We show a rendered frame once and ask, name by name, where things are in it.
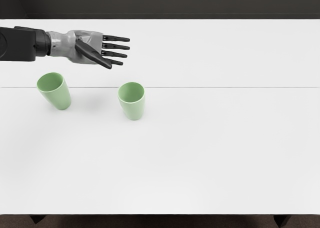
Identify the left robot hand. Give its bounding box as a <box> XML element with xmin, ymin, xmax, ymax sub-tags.
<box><xmin>46</xmin><ymin>29</ymin><xmax>131</xmax><ymax>70</ymax></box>

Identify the light green cup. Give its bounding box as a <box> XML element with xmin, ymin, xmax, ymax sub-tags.
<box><xmin>117</xmin><ymin>81</ymin><xmax>146</xmax><ymax>121</ymax></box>
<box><xmin>36</xmin><ymin>72</ymin><xmax>72</xmax><ymax>111</ymax></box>

